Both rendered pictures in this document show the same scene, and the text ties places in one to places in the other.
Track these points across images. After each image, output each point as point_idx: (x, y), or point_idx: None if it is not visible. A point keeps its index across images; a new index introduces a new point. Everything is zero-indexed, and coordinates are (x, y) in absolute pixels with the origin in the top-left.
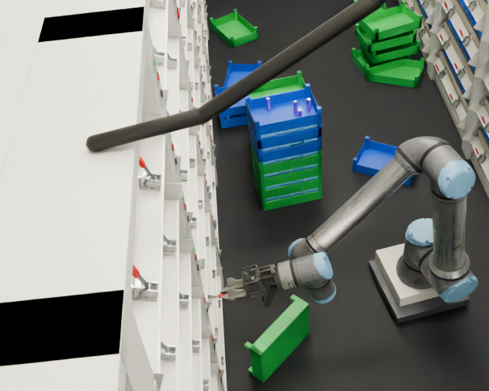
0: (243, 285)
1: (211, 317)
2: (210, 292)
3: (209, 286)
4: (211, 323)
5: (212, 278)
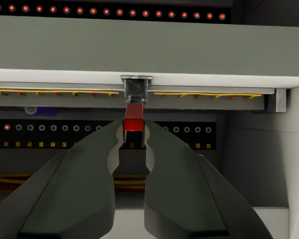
0: (100, 235)
1: (210, 77)
2: (94, 74)
3: (64, 74)
4: (236, 78)
5: (15, 70)
